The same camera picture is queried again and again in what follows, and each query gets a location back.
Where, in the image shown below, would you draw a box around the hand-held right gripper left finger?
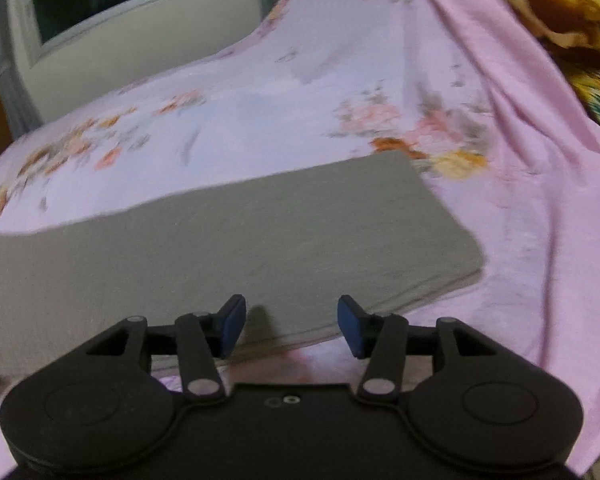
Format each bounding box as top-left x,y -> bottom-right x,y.
85,294 -> 247,404

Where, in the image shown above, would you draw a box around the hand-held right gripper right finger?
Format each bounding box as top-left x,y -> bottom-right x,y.
337,295 -> 501,404

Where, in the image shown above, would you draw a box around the grey pants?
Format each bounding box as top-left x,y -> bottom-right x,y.
0,150 -> 484,386

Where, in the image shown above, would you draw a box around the pink floral bedsheet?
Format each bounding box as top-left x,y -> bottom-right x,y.
0,0 -> 600,480

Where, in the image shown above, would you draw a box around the grey curtain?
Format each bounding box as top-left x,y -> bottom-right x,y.
0,0 -> 44,136

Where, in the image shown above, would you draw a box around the cream printed pillow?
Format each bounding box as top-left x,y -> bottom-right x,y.
475,0 -> 600,63

